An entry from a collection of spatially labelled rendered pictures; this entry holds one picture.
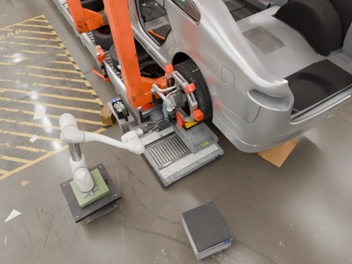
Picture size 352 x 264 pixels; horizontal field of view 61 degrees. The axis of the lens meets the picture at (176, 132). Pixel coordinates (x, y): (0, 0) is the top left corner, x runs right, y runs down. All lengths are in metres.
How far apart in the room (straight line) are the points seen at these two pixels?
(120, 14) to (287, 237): 2.68
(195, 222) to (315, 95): 1.76
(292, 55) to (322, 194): 1.56
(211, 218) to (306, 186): 1.26
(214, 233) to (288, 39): 2.28
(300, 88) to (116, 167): 2.29
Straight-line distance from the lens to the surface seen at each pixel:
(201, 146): 3.59
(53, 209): 3.72
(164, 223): 3.31
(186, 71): 2.96
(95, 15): 5.06
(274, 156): 3.81
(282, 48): 3.64
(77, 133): 2.65
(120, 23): 2.92
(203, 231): 2.91
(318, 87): 3.47
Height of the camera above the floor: 3.06
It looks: 51 degrees down
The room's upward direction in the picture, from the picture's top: 5 degrees counter-clockwise
